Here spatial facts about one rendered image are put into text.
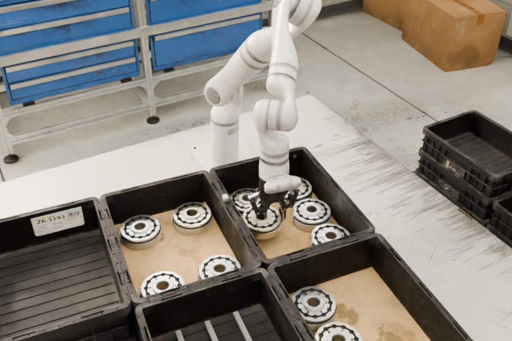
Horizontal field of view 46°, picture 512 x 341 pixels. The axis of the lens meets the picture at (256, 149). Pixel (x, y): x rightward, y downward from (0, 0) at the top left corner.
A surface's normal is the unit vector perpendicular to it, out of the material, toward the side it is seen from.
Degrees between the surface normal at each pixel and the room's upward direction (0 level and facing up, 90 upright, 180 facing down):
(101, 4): 90
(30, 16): 90
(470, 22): 89
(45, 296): 0
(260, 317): 0
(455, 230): 0
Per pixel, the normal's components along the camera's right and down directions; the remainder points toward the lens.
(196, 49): 0.49, 0.49
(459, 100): 0.00, -0.82
